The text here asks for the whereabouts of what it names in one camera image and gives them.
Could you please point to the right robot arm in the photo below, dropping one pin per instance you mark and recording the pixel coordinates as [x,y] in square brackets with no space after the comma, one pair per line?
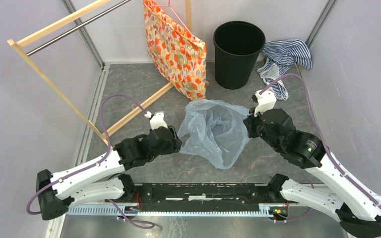
[355,207]

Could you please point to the floral orange cloth bag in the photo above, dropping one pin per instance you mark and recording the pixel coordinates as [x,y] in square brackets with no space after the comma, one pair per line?
[179,55]

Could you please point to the black plastic trash bin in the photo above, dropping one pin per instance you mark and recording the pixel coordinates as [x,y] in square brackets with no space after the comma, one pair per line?
[237,45]

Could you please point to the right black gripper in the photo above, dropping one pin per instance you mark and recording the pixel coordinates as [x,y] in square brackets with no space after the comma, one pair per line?
[249,122]

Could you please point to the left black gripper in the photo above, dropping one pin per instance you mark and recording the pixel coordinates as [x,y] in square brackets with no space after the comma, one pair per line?
[175,144]

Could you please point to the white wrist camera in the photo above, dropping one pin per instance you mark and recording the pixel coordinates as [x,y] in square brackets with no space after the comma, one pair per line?
[156,120]
[265,101]

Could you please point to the light blue plastic bag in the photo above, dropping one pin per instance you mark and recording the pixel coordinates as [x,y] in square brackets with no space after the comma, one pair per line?
[214,129]

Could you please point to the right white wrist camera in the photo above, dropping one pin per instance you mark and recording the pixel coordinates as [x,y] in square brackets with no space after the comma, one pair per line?
[265,101]

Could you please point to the pink clothes hanger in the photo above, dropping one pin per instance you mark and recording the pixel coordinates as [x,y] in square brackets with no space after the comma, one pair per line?
[177,14]

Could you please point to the blue striped cloth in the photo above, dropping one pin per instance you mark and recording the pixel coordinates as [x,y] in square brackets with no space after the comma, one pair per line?
[279,58]

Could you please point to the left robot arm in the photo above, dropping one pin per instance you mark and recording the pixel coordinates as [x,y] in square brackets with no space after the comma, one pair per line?
[58,192]

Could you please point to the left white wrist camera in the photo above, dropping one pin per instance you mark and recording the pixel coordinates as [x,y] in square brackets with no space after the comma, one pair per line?
[156,120]

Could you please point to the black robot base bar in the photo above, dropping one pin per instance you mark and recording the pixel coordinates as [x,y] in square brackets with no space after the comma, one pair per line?
[201,197]

